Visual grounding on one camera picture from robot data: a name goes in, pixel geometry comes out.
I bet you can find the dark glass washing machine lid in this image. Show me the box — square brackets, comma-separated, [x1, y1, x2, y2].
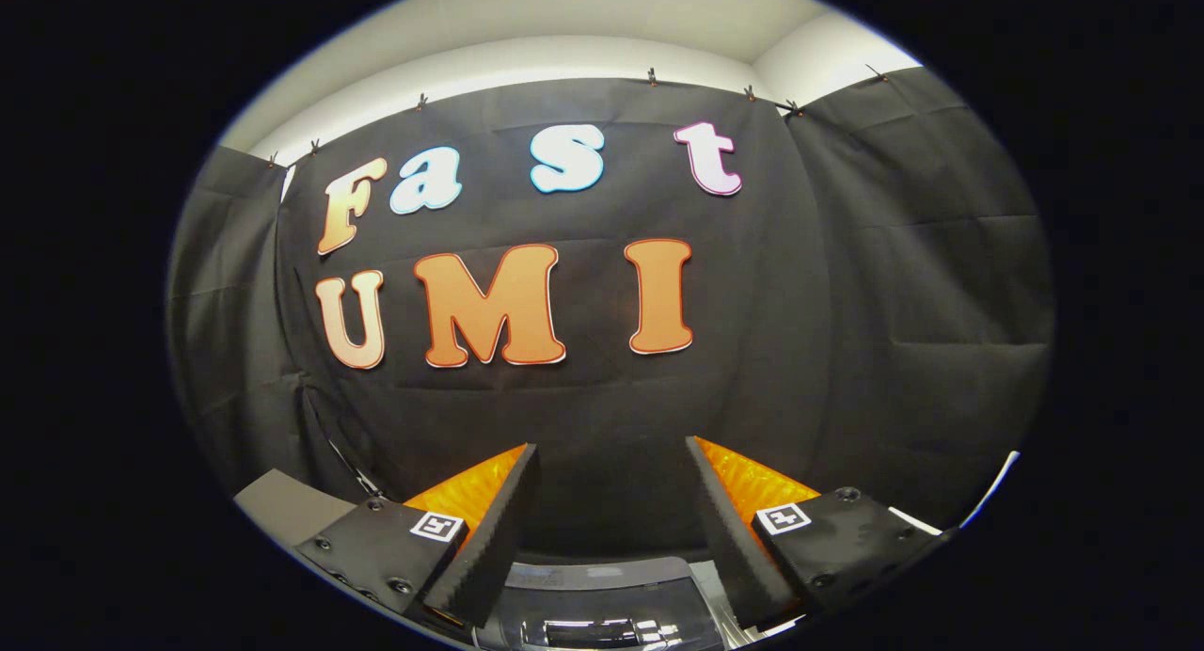
[499, 557, 725, 651]

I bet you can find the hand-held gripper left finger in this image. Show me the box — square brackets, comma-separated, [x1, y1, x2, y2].
[296, 444, 542, 630]

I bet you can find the grey washing machine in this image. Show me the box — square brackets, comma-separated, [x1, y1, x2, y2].
[470, 555, 810, 651]

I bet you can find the white board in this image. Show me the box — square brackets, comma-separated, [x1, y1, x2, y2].
[889, 452, 1022, 537]

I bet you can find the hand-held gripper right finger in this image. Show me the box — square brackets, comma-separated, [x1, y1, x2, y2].
[685, 437, 946, 630]

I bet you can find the grey cabinet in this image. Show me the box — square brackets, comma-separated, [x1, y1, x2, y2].
[233, 469, 360, 548]

